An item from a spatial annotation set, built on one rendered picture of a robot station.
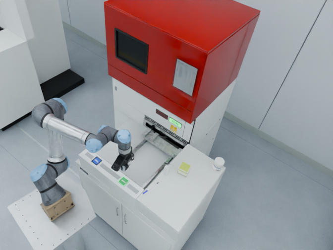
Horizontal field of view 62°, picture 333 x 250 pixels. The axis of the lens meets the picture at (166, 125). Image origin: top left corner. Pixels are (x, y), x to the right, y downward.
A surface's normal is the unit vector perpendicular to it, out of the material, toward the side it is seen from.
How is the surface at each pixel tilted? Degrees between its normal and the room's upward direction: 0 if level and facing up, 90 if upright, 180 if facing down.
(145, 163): 0
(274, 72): 90
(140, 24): 90
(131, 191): 0
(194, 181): 0
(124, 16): 90
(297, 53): 90
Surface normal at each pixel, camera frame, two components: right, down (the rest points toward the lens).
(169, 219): 0.11, -0.67
